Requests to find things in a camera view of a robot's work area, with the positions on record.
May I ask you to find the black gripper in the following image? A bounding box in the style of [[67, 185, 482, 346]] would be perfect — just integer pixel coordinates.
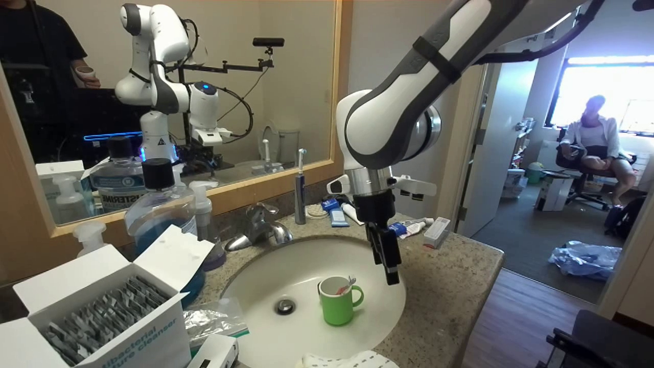
[[353, 189, 400, 284]]

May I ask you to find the blue floss container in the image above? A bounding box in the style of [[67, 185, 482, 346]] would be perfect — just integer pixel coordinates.
[[387, 223, 407, 236]]

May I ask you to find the person seated on chair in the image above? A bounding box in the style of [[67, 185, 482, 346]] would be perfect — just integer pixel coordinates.
[[555, 93, 636, 206]]

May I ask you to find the white sink basin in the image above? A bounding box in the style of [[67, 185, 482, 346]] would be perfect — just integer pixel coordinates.
[[221, 234, 407, 368]]

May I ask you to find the white toothpaste tube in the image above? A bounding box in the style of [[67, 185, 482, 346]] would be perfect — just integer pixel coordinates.
[[341, 202, 364, 224]]

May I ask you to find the blue plastic bag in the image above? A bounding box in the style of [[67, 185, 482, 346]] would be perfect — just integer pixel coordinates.
[[548, 240, 621, 279]]

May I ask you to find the white door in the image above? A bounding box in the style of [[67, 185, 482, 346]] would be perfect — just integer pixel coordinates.
[[455, 62, 537, 236]]

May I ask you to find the small white box foreground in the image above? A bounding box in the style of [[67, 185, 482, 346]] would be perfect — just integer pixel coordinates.
[[185, 333, 239, 368]]

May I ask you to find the open white box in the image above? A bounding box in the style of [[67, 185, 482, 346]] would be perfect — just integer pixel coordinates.
[[0, 226, 212, 368]]

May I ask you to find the blue small packet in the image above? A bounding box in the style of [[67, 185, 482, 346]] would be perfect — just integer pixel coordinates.
[[321, 199, 346, 226]]

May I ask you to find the blue mouthwash bottle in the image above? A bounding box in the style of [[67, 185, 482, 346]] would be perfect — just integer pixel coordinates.
[[124, 157, 206, 309]]

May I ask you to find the electric toothbrush standing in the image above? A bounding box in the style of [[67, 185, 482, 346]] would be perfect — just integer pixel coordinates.
[[293, 147, 306, 224]]

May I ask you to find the wood framed mirror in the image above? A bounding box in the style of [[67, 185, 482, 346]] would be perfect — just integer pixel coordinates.
[[0, 0, 355, 240]]

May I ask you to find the small pump bottle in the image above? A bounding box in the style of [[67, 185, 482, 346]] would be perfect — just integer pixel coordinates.
[[189, 181, 217, 240]]

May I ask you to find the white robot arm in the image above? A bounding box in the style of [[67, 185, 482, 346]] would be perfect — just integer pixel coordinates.
[[327, 0, 606, 286]]

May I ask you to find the black chair foreground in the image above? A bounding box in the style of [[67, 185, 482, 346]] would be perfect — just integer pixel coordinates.
[[536, 311, 654, 368]]

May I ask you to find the chrome faucet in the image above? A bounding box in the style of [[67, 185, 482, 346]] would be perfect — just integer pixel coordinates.
[[225, 205, 292, 251]]

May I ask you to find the green mug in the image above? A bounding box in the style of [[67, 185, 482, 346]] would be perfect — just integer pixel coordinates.
[[317, 276, 364, 326]]

